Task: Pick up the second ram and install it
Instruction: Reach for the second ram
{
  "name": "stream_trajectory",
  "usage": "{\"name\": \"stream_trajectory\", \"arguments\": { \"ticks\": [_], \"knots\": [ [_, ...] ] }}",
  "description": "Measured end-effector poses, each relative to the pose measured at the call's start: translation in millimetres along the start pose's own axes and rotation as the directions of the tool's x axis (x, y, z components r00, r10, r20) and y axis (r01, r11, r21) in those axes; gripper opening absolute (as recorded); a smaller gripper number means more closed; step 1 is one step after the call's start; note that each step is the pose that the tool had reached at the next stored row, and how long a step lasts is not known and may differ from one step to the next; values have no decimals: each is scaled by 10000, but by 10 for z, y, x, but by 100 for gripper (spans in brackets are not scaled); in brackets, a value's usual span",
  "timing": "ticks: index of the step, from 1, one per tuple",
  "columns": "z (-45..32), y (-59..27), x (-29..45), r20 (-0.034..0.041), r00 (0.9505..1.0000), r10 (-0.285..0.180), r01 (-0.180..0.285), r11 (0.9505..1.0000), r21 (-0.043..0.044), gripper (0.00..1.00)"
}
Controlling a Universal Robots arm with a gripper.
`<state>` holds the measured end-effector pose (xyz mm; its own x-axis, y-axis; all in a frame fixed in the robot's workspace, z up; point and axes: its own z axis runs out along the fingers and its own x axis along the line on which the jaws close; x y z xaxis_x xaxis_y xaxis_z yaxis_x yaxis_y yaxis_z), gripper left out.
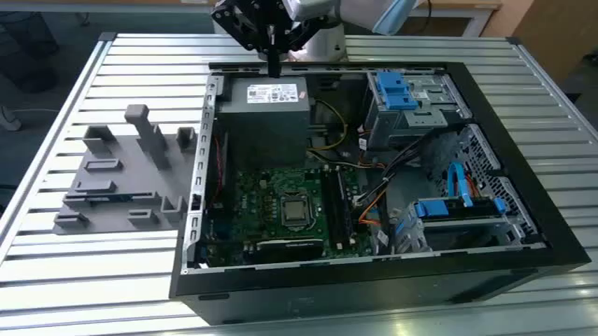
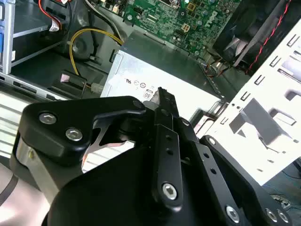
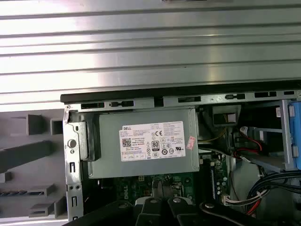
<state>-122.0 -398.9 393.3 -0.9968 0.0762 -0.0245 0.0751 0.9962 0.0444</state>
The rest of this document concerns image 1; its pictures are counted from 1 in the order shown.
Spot blue RAM stick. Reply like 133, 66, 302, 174
82, 195, 135, 203

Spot metal drive cage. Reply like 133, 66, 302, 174
362, 71, 472, 151
390, 201, 547, 255

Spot green motherboard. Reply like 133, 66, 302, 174
204, 166, 374, 267

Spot white plastic object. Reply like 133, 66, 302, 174
0, 103, 23, 132

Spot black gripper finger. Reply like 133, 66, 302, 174
209, 0, 276, 78
273, 15, 325, 78

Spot grey power supply unit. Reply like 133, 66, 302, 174
216, 76, 312, 172

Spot hard disk in blue carrier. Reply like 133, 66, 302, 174
414, 197, 505, 221

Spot grey parts rack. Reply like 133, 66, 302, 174
50, 104, 200, 237

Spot mixed colour wire bundle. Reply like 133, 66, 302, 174
306, 148, 388, 172

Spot CPU socket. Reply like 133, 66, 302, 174
278, 190, 314, 232

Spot silver CPU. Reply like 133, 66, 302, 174
281, 201, 309, 225

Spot blue drive carrier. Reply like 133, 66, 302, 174
376, 71, 416, 110

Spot thin red wire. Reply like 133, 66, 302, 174
209, 136, 225, 208

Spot blue flat wire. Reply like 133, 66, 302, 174
447, 162, 473, 206

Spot yellow wire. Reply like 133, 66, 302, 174
305, 99, 349, 152

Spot black open PC case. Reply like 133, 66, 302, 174
166, 61, 592, 326

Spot black graphics card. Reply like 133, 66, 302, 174
244, 237, 325, 265

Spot black mesh waste bin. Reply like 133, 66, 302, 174
0, 12, 59, 94

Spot orange wire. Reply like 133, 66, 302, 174
357, 194, 390, 225

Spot black RAM slot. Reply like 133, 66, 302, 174
324, 167, 341, 248

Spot black hanging cable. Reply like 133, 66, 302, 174
420, 0, 434, 34

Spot wooden cabinet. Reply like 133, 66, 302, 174
480, 0, 598, 85

